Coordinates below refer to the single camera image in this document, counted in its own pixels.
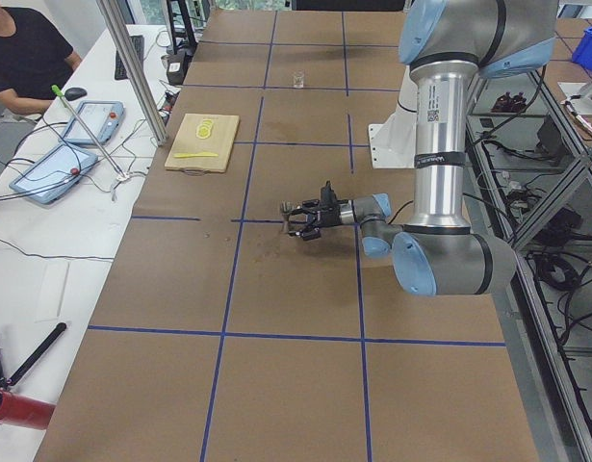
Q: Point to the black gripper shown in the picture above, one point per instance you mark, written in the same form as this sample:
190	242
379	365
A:
329	217

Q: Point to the small glass measuring cup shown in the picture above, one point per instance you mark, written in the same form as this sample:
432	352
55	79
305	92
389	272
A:
298	80

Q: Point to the bamboo cutting board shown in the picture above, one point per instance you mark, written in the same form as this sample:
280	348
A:
221	141

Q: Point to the teach pendant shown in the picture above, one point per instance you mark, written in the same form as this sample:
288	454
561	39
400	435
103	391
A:
54	174
102	117

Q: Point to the yellow plastic knife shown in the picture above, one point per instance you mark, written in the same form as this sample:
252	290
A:
201	154

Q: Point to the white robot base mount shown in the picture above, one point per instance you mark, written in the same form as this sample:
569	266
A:
393	143

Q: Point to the aluminium frame post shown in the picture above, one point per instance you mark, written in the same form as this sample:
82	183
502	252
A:
119	32

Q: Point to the black computer mouse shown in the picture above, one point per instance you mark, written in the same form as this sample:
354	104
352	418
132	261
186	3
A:
75	93

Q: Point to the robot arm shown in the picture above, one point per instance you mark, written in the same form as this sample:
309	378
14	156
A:
445	45

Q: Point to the front lemon slice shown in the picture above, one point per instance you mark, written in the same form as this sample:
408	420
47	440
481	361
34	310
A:
202	137

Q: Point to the seated man black shirt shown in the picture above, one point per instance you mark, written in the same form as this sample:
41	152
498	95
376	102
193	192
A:
34	56

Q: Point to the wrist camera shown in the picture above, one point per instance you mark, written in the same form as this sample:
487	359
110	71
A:
328	196

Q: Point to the steel double jigger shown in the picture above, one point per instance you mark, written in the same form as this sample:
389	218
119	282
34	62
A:
286	211

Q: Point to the far teach pendant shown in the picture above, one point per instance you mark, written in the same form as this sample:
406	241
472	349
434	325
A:
102	117

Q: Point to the blue plastic bin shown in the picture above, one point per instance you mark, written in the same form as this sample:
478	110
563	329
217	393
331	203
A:
583	54

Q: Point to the green handled metal rod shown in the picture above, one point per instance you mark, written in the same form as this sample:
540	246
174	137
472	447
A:
121	175

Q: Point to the red cylinder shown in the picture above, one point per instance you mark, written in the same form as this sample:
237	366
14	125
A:
25	412

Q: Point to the near teach pendant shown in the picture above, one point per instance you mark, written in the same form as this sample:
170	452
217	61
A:
54	174

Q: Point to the black bar tool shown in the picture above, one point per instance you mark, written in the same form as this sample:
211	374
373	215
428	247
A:
51	338

